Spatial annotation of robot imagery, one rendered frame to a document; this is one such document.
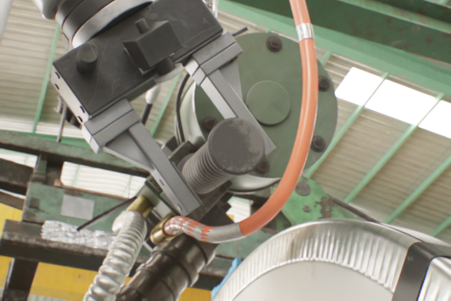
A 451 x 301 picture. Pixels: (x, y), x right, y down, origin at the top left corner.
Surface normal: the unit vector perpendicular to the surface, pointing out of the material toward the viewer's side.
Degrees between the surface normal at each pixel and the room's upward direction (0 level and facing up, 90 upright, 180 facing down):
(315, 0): 180
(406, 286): 89
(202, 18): 115
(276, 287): 90
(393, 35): 180
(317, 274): 90
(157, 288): 100
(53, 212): 90
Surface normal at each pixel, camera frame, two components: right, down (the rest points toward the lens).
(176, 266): 0.36, -0.44
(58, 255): 0.00, 0.77
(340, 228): -0.94, -0.19
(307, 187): 0.18, -0.63
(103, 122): 0.25, -0.23
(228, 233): -0.40, -0.08
